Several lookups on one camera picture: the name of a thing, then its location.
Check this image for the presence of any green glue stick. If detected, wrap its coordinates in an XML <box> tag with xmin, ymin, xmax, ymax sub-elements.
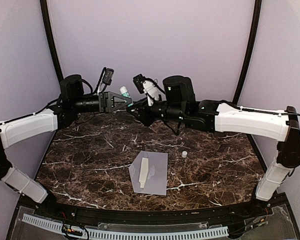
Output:
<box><xmin>119</xmin><ymin>86</ymin><xmax>131</xmax><ymax>98</ymax></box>

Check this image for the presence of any grey envelope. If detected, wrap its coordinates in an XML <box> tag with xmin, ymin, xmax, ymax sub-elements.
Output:
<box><xmin>128</xmin><ymin>150</ymin><xmax>168</xmax><ymax>196</ymax></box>

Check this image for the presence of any black frame post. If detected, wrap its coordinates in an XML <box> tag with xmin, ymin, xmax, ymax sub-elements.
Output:
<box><xmin>39</xmin><ymin>0</ymin><xmax>64</xmax><ymax>83</ymax></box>
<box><xmin>232</xmin><ymin>0</ymin><xmax>262</xmax><ymax>104</ymax></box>

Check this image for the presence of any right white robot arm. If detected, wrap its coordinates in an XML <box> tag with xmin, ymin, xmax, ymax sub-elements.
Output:
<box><xmin>127</xmin><ymin>74</ymin><xmax>300</xmax><ymax>217</ymax></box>

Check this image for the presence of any white slotted cable duct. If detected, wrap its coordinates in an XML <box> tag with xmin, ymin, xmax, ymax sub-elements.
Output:
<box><xmin>22</xmin><ymin>213</ymin><xmax>229</xmax><ymax>240</ymax></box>

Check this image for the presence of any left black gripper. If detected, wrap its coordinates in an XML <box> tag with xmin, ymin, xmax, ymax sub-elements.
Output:
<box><xmin>71</xmin><ymin>91</ymin><xmax>132</xmax><ymax>114</ymax></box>

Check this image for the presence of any left black frame post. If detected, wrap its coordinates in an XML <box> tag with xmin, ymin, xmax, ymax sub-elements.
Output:
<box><xmin>39</xmin><ymin>0</ymin><xmax>64</xmax><ymax>83</ymax></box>

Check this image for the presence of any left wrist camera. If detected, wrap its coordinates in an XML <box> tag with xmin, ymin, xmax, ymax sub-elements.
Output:
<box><xmin>102</xmin><ymin>68</ymin><xmax>115</xmax><ymax>86</ymax></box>

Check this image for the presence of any white glue stick cap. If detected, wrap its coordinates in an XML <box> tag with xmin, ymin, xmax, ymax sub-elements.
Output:
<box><xmin>181</xmin><ymin>151</ymin><xmax>188</xmax><ymax>158</ymax></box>

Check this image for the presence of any white letter paper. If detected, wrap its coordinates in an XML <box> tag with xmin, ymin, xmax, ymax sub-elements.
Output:
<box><xmin>138</xmin><ymin>157</ymin><xmax>149</xmax><ymax>189</ymax></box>

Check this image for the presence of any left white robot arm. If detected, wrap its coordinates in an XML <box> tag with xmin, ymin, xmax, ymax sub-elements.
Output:
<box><xmin>0</xmin><ymin>74</ymin><xmax>132</xmax><ymax>218</ymax></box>

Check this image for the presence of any right black frame post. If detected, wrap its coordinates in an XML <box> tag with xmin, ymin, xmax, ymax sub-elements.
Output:
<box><xmin>232</xmin><ymin>0</ymin><xmax>262</xmax><ymax>104</ymax></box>

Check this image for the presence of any black front rail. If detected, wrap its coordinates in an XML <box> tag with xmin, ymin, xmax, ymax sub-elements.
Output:
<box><xmin>32</xmin><ymin>200</ymin><xmax>268</xmax><ymax>226</ymax></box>

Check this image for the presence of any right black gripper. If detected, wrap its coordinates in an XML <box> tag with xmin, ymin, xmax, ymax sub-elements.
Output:
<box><xmin>126</xmin><ymin>96</ymin><xmax>187</xmax><ymax>127</ymax></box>

